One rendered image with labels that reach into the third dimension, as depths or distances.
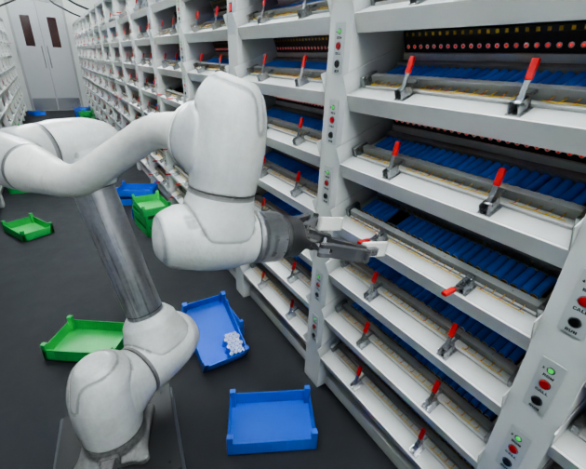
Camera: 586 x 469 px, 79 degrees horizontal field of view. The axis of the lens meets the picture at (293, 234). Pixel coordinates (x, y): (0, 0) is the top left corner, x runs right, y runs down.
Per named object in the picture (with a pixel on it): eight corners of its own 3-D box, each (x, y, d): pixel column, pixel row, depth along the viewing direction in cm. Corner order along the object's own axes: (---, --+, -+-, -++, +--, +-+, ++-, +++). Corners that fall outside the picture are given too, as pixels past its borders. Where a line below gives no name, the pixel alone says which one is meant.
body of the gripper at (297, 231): (262, 246, 68) (301, 244, 73) (286, 265, 62) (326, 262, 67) (270, 208, 66) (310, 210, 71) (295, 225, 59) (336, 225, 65)
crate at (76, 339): (44, 359, 152) (39, 345, 148) (73, 328, 170) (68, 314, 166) (113, 364, 151) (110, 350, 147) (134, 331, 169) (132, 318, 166)
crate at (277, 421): (227, 455, 118) (226, 440, 114) (231, 403, 136) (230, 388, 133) (316, 448, 121) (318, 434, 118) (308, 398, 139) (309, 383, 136)
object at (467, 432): (477, 471, 86) (479, 447, 78) (326, 326, 132) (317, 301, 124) (527, 414, 92) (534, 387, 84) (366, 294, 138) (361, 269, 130)
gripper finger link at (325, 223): (317, 230, 77) (315, 229, 78) (341, 230, 81) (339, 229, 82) (321, 217, 76) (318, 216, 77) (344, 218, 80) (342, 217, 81)
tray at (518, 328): (528, 353, 70) (535, 323, 64) (336, 234, 115) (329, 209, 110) (585, 294, 76) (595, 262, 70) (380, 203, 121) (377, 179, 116)
